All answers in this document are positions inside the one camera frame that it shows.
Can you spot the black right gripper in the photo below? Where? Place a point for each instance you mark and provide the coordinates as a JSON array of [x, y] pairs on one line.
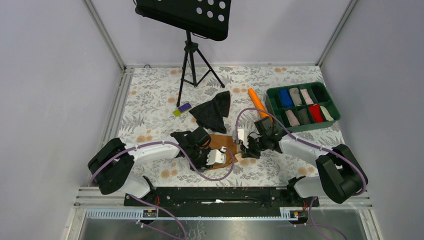
[[248, 152]]

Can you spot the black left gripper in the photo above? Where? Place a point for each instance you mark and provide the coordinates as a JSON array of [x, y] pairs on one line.
[[199, 166]]

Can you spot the brown boxer underwear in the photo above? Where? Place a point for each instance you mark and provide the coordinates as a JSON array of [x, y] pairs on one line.
[[218, 141]]

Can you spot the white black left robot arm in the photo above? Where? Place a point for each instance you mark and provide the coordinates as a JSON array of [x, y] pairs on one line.
[[112, 166]]

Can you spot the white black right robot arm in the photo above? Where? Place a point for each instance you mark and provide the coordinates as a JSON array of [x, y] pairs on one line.
[[339, 174]]

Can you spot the beige-pink rolled underwear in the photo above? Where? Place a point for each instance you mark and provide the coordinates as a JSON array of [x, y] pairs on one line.
[[293, 120]]

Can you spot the black striped underwear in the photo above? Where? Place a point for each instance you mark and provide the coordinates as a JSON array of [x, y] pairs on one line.
[[210, 115]]

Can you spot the blue rolled underwear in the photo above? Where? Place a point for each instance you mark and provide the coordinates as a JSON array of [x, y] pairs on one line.
[[285, 98]]

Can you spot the light grey rolled underwear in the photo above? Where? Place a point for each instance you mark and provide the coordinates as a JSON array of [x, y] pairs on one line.
[[295, 96]]

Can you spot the red rolled underwear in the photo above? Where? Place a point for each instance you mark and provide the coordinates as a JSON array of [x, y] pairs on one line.
[[315, 111]]

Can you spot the pink rolled underwear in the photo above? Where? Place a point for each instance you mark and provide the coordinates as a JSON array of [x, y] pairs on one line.
[[307, 98]]

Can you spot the cream rolled underwear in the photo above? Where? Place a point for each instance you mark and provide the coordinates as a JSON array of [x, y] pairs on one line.
[[326, 113]]

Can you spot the floral patterned table mat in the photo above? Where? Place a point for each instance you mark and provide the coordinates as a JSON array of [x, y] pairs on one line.
[[148, 115]]

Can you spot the green divided organizer tray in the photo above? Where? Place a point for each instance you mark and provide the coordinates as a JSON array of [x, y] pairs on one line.
[[319, 94]]

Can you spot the orange rolled cloth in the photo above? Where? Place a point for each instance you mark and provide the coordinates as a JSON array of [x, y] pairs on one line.
[[258, 104]]

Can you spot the purple yellow small block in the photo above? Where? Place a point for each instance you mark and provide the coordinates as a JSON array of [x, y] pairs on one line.
[[182, 109]]

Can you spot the black music stand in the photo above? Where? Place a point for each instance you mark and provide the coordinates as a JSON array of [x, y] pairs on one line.
[[207, 19]]

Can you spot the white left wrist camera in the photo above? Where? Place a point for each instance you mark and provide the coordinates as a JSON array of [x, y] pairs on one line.
[[216, 156]]

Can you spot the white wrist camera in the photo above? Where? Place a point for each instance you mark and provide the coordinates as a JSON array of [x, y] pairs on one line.
[[238, 136], [216, 156]]

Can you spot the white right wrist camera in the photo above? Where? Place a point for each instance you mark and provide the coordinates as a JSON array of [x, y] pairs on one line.
[[238, 136]]

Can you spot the black mounting base rail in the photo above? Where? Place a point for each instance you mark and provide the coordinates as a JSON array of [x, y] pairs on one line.
[[229, 202]]

